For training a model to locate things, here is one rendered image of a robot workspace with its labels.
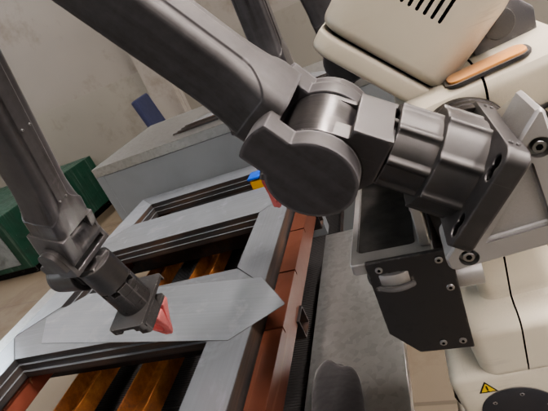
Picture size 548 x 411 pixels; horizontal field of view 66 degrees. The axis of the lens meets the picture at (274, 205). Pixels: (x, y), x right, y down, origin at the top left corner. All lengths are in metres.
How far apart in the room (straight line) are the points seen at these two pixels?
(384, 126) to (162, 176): 1.54
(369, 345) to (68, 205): 0.65
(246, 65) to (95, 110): 5.27
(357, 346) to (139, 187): 1.25
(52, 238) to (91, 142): 5.20
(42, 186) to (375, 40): 0.41
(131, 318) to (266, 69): 0.49
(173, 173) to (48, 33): 4.03
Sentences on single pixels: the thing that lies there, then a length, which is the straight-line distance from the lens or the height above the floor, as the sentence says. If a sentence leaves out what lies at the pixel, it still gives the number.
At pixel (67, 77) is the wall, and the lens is 5.67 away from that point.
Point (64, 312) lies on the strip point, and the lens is 1.30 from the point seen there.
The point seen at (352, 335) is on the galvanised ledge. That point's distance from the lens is 0.98.
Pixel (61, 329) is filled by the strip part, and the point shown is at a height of 0.87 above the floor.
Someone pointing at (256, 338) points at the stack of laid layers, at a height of 0.84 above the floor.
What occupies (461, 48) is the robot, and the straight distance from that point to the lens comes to 0.46.
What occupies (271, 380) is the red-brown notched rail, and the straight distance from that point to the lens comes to 0.76.
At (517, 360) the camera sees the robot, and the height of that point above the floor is 0.83.
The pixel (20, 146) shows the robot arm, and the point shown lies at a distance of 0.53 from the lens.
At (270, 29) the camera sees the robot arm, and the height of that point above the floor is 1.32.
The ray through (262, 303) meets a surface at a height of 0.87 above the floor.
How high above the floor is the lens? 1.35
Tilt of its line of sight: 24 degrees down
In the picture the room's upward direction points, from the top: 24 degrees counter-clockwise
